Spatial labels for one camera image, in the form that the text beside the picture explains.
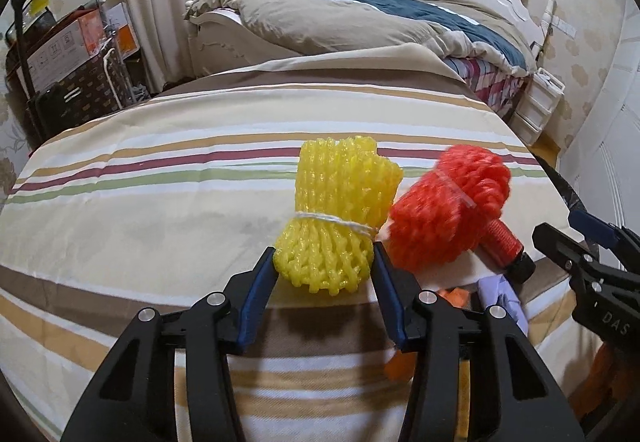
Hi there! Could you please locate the red foam fruit net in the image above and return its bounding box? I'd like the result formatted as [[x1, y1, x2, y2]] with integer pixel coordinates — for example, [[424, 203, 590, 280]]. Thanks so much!
[[386, 144, 511, 273]]

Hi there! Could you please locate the yellow foam fruit net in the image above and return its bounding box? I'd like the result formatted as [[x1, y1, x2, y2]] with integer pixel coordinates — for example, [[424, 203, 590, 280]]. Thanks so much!
[[273, 136, 404, 296]]

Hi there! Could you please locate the black lined trash bin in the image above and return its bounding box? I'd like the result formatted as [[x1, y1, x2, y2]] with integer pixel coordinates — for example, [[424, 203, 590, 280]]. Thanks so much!
[[535, 156, 587, 244]]

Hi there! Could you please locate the white wardrobe door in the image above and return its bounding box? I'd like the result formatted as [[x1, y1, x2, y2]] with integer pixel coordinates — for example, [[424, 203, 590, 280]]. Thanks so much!
[[560, 0, 640, 231]]

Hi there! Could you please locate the orange cardboard piece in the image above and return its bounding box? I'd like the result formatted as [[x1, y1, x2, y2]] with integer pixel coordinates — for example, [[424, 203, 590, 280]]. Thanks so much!
[[382, 285, 473, 384]]

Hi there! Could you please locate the crumpled purple paper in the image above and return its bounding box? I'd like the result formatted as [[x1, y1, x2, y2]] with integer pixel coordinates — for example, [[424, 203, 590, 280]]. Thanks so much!
[[477, 274, 528, 336]]

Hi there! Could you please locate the striped table cloth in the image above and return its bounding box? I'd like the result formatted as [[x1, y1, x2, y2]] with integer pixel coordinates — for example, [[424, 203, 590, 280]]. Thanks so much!
[[1, 45, 601, 441]]

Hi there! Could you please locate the white plastic drawer unit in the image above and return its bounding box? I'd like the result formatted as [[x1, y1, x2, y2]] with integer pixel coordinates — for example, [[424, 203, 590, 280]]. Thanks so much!
[[509, 68, 565, 147]]

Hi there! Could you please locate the plaid bed sheet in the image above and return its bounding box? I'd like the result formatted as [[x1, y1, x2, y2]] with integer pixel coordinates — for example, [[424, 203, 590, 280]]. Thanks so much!
[[444, 57, 528, 118]]

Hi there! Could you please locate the beige and blue duvet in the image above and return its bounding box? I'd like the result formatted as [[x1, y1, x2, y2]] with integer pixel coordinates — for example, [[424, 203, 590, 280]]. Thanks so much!
[[184, 0, 535, 77]]

